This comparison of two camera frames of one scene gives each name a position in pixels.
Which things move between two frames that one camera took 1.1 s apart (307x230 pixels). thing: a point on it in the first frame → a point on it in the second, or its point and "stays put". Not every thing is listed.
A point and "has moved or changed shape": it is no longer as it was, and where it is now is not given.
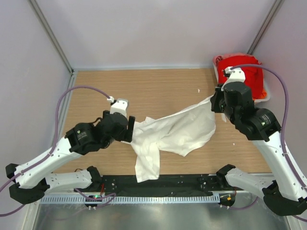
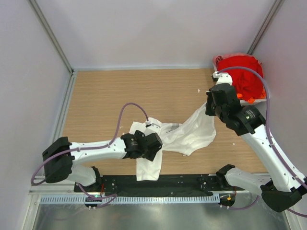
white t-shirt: x=181 y=134 has moved or changed shape
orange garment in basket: x=264 y=95 stays put
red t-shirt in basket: x=254 y=77 stays put
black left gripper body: x=122 y=136 → x=148 y=155
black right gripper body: x=218 y=105 → x=212 y=109
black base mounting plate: x=167 y=184 stays put
